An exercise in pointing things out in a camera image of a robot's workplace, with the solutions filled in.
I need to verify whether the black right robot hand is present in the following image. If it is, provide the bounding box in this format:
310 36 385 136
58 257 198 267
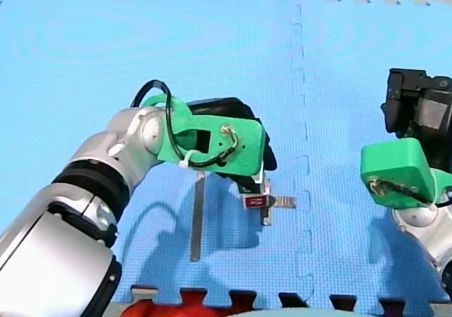
380 68 452 174

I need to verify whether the red cube with white marks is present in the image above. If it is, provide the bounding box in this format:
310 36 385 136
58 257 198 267
241 179 275 210

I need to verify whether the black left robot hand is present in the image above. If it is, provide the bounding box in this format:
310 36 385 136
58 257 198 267
185 97 278 195

